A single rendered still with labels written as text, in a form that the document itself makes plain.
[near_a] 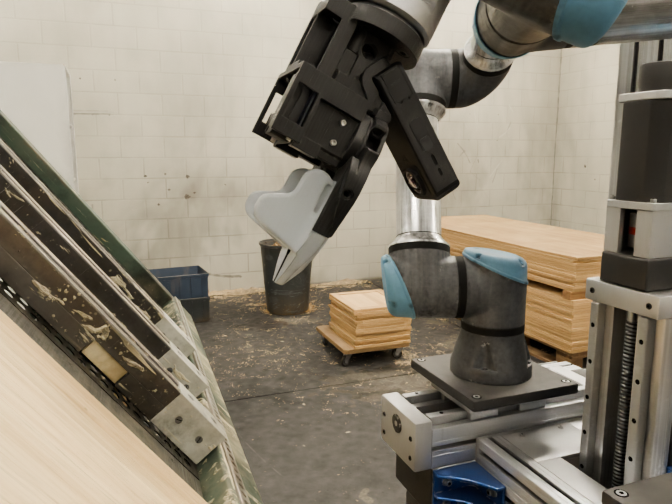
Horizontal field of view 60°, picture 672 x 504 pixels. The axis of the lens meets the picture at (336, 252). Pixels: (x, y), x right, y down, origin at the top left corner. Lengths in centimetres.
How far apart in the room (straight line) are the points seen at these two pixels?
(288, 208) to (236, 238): 573
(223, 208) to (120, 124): 126
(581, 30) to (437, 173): 15
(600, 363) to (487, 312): 20
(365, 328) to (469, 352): 291
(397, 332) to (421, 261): 309
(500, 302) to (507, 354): 10
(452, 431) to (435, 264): 29
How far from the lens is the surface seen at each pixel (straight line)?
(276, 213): 43
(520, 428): 117
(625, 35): 66
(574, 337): 416
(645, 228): 93
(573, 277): 405
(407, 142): 47
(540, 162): 782
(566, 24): 51
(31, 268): 104
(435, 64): 119
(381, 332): 407
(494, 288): 106
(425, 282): 104
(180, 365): 135
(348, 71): 46
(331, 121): 43
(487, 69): 117
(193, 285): 512
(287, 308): 526
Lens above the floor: 145
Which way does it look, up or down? 10 degrees down
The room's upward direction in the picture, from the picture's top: straight up
